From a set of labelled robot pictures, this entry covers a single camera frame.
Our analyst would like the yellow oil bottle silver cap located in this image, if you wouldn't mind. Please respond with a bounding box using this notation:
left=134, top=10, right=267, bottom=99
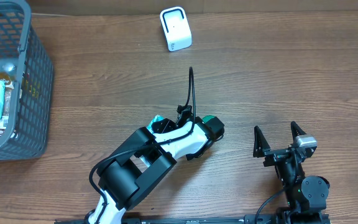
left=0, top=58, right=18, bottom=81

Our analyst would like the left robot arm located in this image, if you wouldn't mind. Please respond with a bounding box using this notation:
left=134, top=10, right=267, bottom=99
left=84, top=116, right=224, bottom=223

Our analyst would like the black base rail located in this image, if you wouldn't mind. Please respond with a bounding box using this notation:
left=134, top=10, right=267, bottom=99
left=54, top=215, right=331, bottom=224

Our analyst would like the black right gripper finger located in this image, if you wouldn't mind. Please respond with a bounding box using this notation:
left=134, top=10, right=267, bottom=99
left=290, top=121, right=306, bottom=139
left=253, top=126, right=270, bottom=157

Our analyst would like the green lid white jar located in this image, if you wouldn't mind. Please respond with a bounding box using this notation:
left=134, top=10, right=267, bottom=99
left=202, top=115, right=215, bottom=123

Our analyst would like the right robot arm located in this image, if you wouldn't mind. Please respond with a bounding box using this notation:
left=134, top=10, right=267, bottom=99
left=253, top=121, right=331, bottom=224

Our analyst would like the small teal tissue pack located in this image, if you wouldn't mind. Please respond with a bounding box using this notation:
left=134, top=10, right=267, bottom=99
left=147, top=114, right=164, bottom=134

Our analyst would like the white barcode scanner stand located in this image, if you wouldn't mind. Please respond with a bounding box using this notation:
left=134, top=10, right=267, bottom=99
left=160, top=6, right=192, bottom=52

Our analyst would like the grey plastic mesh basket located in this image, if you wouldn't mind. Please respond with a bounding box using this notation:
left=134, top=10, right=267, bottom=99
left=0, top=0, right=54, bottom=161

